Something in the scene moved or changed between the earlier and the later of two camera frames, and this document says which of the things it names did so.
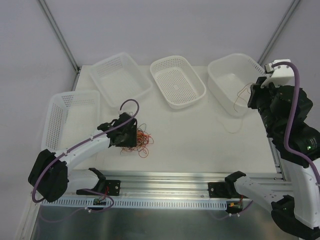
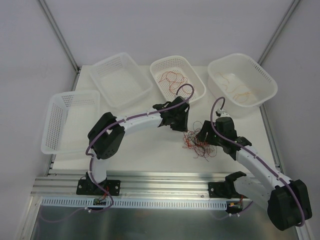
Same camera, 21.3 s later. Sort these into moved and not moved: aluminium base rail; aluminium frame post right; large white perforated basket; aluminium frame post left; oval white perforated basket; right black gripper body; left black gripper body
Moved: right black gripper body; left black gripper body
Not moved: aluminium base rail; aluminium frame post left; aluminium frame post right; large white perforated basket; oval white perforated basket
